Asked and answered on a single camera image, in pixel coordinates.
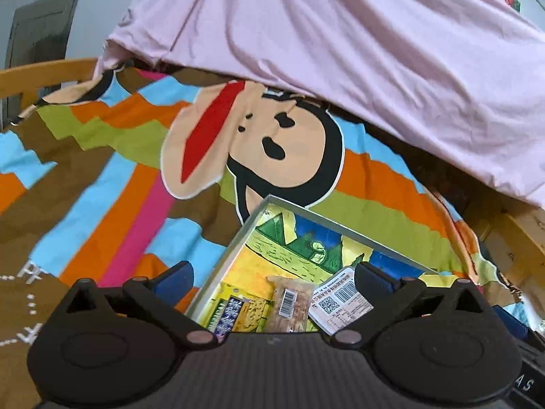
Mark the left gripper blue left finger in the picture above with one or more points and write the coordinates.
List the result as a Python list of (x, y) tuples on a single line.
[(168, 288)]

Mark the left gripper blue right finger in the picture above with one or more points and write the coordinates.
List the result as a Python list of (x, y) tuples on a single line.
[(381, 289)]

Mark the white tofu snack packet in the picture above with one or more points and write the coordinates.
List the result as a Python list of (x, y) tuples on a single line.
[(337, 303)]

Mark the yellow green snack packet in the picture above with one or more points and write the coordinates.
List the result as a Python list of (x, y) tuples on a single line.
[(236, 310)]

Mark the clear nut bar packet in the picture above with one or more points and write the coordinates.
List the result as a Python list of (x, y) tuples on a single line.
[(289, 305)]

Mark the illustrated metal tray box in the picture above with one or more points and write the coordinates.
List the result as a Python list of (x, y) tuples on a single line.
[(283, 239)]

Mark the brown monkey pattern blanket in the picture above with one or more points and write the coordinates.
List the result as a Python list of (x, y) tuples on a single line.
[(82, 196)]

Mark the pink draped sheet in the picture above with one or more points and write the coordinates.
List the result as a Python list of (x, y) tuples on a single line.
[(461, 79)]

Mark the grey door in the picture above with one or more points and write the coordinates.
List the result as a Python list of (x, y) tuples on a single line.
[(40, 32)]

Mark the wooden bed frame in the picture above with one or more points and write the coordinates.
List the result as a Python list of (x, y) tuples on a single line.
[(507, 231)]

